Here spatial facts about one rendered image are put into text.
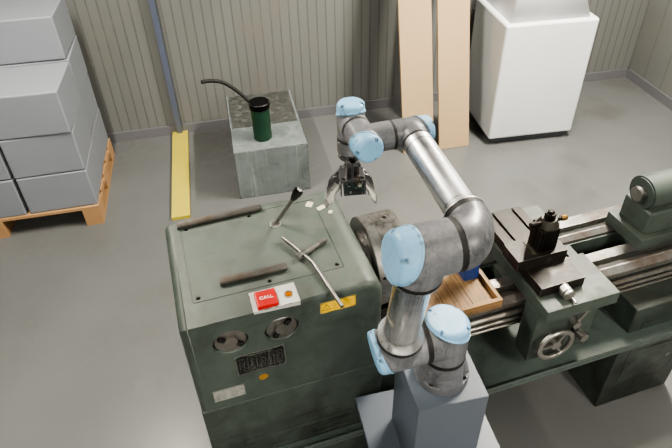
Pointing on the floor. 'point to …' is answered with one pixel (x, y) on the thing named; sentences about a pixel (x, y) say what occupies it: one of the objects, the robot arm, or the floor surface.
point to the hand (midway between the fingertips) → (350, 204)
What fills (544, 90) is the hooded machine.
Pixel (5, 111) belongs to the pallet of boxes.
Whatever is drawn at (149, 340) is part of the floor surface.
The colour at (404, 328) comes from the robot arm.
